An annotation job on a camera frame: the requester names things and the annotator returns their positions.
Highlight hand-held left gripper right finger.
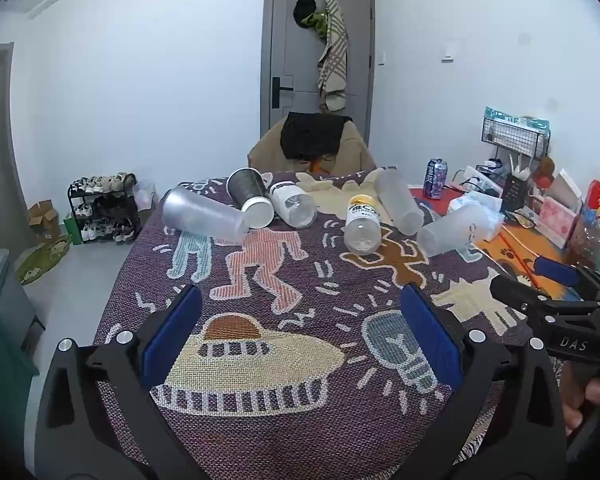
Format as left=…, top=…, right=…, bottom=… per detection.
left=399, top=282, right=568, bottom=480

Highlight black utensil holder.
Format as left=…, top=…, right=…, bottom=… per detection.
left=500, top=169, right=534, bottom=211

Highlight clear bottle with yellow label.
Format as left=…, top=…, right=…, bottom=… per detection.
left=343, top=194, right=383, bottom=255

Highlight brown plush toy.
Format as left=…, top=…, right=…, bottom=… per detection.
left=532, top=156, right=556, bottom=189

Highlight red mat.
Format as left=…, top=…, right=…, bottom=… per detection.
left=409, top=186, right=477, bottom=217

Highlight grey door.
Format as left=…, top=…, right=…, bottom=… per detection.
left=260, top=0, right=376, bottom=147

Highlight orange stick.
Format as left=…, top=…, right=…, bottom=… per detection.
left=500, top=232, right=547, bottom=291

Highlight striped beige scarf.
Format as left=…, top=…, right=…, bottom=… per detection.
left=317, top=0, right=350, bottom=113

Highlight eyeglasses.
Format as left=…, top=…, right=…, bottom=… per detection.
left=505, top=209, right=539, bottom=229

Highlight white tissue packet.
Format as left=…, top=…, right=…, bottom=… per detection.
left=447, top=195, right=506, bottom=242

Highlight teal packets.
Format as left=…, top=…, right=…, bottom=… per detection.
left=482, top=106, right=551, bottom=132

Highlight grey cup with white lid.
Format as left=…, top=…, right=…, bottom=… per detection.
left=226, top=167, right=276, bottom=230

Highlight green bag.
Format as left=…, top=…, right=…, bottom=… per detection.
left=63, top=214, right=84, bottom=246

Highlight black hat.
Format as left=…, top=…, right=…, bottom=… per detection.
left=293, top=0, right=317, bottom=29

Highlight black garment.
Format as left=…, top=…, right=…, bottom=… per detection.
left=280, top=112, right=354, bottom=159

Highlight clear bottle with white cap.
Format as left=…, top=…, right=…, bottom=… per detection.
left=269, top=181, right=319, bottom=229

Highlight purple drink can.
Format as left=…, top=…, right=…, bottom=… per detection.
left=423, top=158, right=450, bottom=200

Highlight pink floral box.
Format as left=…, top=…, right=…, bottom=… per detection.
left=536, top=195, right=581, bottom=249

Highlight green floor rug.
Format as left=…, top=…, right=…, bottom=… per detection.
left=16, top=237, right=72, bottom=286

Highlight white plastic bag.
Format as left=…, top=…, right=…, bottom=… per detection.
left=131, top=182, right=159, bottom=212

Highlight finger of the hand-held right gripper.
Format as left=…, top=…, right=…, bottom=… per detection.
left=533, top=255, right=588, bottom=290
left=489, top=277, right=552, bottom=315

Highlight orange printed mat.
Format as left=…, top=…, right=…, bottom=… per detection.
left=474, top=220, right=583, bottom=302

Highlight grey sofa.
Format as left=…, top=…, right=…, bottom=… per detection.
left=0, top=247, right=46, bottom=361

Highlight printed purple blanket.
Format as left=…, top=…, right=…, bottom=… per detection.
left=92, top=167, right=537, bottom=480

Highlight large frosted plastic cup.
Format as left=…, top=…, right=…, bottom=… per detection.
left=161, top=186, right=251, bottom=245

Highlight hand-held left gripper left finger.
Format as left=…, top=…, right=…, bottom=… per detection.
left=35, top=284, right=203, bottom=480

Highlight cardboard box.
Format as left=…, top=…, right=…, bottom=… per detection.
left=27, top=200, right=60, bottom=239

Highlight black wire basket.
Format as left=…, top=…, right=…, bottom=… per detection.
left=479, top=116, right=551, bottom=159

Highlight white power strip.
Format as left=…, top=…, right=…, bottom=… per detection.
left=459, top=164, right=504, bottom=197

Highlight group of shoes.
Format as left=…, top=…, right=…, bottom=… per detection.
left=70, top=172, right=141, bottom=243

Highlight black shoe rack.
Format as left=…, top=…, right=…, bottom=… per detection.
left=67, top=172, right=143, bottom=245

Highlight green cloth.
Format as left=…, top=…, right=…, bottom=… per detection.
left=300, top=10, right=329, bottom=41

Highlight black door handle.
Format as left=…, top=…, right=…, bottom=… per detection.
left=271, top=77, right=295, bottom=109

